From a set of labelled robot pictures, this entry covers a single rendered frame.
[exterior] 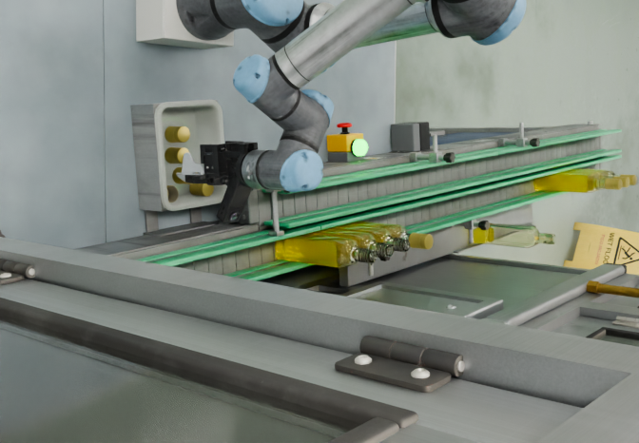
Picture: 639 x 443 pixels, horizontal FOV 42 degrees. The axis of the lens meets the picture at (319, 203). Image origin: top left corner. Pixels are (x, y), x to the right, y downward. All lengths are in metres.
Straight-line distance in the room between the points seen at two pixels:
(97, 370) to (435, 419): 0.20
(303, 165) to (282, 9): 0.32
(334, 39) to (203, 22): 0.39
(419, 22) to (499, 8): 0.16
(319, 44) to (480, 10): 0.28
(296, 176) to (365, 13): 0.31
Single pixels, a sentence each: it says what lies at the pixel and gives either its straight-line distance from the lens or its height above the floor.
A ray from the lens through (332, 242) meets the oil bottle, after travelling 1.76.
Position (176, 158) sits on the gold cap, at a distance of 1.77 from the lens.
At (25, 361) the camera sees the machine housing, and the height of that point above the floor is 1.77.
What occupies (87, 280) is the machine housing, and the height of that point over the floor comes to 1.66.
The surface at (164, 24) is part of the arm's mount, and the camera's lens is 1.72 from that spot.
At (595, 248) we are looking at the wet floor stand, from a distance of 5.10.
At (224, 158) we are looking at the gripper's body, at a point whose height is 0.98.
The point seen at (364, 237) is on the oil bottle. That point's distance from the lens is 1.79.
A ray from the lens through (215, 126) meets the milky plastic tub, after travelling 1.81.
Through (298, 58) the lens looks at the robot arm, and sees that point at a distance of 1.43.
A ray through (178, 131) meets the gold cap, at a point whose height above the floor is 0.81.
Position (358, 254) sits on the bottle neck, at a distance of 1.73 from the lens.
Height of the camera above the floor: 2.21
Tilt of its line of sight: 42 degrees down
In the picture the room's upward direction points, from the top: 94 degrees clockwise
